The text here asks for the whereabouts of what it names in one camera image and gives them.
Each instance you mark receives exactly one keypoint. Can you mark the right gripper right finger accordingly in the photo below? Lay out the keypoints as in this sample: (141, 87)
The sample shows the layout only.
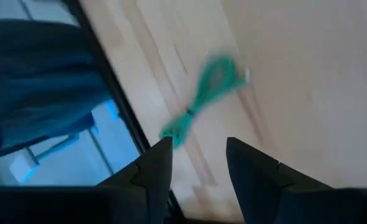
(264, 193)

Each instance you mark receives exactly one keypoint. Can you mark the white box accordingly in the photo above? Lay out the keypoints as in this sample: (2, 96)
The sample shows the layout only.
(23, 166)

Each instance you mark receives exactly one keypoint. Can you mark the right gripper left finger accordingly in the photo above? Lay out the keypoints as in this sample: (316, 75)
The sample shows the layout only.
(152, 180)

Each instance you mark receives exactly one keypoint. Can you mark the black aluminium table frame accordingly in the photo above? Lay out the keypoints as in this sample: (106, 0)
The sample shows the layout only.
(108, 79)

